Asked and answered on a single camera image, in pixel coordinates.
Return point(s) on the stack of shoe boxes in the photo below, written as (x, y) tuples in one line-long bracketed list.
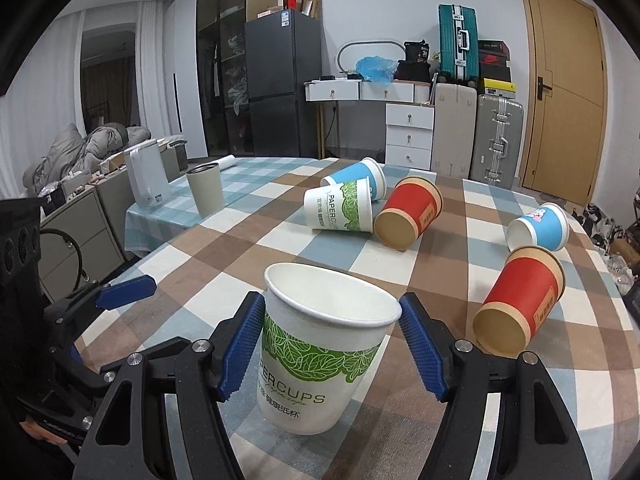
[(494, 67)]

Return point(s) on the wooden door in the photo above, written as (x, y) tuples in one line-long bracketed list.
[(565, 90)]

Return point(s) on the dark glass display cabinet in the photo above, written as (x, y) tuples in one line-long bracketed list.
[(225, 60)]

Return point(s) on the black refrigerator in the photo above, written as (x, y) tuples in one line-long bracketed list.
[(280, 85)]

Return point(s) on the cardboard box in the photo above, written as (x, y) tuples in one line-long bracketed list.
[(311, 2)]

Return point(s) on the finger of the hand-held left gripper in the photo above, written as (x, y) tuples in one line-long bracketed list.
[(125, 292), (75, 355)]

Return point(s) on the pile of shoes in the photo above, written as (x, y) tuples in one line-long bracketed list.
[(610, 240)]

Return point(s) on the blue plastic bag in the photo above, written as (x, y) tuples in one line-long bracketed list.
[(375, 67)]

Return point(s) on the grey drawer cabinet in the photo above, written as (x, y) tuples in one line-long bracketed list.
[(80, 230)]

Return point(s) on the white tabletop appliance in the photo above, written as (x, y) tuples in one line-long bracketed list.
[(146, 175)]

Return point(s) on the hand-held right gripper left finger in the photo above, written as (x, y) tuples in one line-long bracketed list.
[(239, 347)]

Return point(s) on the white green leaf paper cup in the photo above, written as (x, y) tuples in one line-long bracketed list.
[(320, 360), (335, 207)]

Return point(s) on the black bag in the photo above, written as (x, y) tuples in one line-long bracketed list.
[(414, 62)]

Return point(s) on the white dressing desk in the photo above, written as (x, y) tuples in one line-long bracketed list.
[(350, 91)]

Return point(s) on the white paper roll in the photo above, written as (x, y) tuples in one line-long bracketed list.
[(232, 161)]

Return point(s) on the grey duvet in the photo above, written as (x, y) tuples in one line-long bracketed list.
[(90, 147)]

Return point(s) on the teal suitcase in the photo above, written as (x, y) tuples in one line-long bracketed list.
[(457, 45)]

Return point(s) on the oval mirror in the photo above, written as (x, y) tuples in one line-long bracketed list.
[(345, 50)]

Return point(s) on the white wardrobe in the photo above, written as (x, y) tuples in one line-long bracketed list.
[(187, 75)]

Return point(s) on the silver suitcase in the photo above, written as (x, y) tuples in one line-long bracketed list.
[(495, 142)]

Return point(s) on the white drawer chest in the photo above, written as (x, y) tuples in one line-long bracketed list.
[(409, 135)]

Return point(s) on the red and tan paper cup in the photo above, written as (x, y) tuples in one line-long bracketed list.
[(525, 295), (410, 207)]

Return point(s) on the white curtain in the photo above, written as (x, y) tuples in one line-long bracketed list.
[(150, 60)]

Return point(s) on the beige suitcase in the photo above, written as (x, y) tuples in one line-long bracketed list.
[(452, 130)]

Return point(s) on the blue cartoon paper cup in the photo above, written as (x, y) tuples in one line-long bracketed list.
[(350, 172), (542, 230)]

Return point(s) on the checked tablecloth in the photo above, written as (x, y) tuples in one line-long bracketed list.
[(300, 250)]

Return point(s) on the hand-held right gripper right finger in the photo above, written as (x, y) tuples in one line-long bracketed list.
[(424, 347)]

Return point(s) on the grey tumbler cup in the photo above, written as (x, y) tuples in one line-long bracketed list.
[(205, 192)]

